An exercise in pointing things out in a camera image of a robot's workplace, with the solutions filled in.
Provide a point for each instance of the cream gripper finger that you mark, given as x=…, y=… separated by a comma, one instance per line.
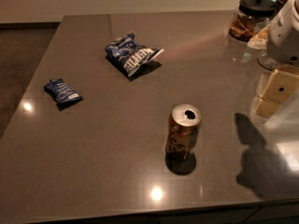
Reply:
x=274, y=89

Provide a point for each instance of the orange soda can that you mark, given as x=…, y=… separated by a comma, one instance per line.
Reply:
x=185, y=122

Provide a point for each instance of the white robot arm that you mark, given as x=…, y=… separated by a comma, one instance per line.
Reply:
x=281, y=57

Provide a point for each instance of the large blue chip bag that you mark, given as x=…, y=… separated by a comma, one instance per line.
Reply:
x=128, y=56

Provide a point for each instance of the small blue snack bag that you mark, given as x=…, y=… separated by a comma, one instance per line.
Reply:
x=61, y=92

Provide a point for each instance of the clear glass jar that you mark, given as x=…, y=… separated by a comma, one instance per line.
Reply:
x=269, y=60

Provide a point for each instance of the glass jar with black lid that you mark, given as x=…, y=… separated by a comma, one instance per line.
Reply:
x=248, y=15

